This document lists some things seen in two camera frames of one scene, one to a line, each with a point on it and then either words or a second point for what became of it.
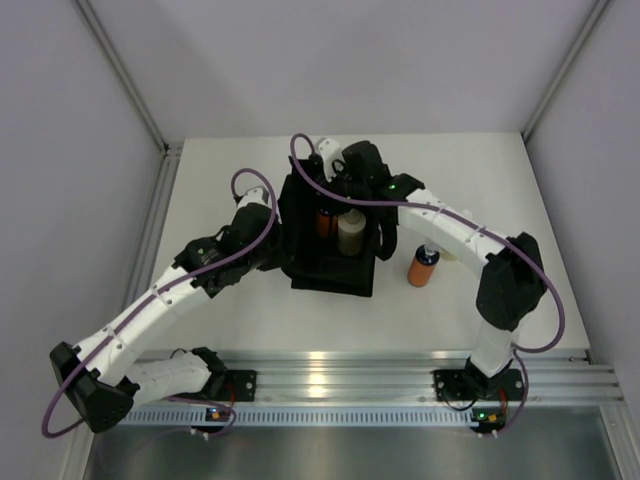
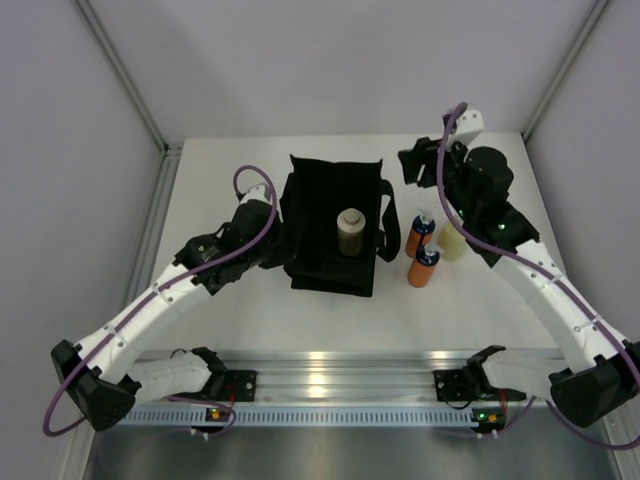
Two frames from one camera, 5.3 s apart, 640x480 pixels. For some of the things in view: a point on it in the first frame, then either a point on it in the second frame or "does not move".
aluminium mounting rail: x=409 y=375 does not move
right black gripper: x=343 y=173 → x=424 y=154
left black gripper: x=280 y=251 does not move
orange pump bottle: x=324 y=222 → x=421 y=232
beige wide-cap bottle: x=351 y=228 does not move
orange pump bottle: x=422 y=266 does not move
